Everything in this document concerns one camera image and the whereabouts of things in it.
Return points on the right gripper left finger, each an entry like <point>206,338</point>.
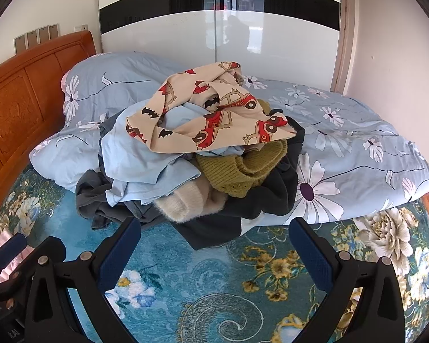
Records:
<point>92,274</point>

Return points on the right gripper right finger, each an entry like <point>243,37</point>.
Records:
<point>379,315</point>

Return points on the beige car print pants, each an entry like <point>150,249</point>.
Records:
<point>197,86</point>

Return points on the folded pink towel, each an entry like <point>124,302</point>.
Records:
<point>13,251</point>

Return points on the teal floral bed blanket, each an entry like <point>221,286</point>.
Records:
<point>252,289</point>

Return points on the dark grey garment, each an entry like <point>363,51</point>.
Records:
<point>91,202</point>

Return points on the light blue floral duvet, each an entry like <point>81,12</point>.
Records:
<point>352,161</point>

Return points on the black garment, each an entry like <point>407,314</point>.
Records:
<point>276,195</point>

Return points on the light blue shirt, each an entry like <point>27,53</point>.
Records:
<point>138,173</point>

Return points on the cream fluffy sweater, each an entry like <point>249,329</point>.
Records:
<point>194,199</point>

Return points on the olive green knit sweater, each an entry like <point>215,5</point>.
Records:
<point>238,147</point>

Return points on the orange wooden headboard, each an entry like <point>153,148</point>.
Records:
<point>31,99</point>

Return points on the light blue floral pillow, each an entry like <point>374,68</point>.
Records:
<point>102,85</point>

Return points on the white black glossy wardrobe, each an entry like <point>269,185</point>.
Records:
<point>285,40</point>

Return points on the wooden door frame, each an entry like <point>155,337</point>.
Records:
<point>342,58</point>

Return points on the wall switch panels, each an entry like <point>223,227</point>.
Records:
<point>34,38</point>

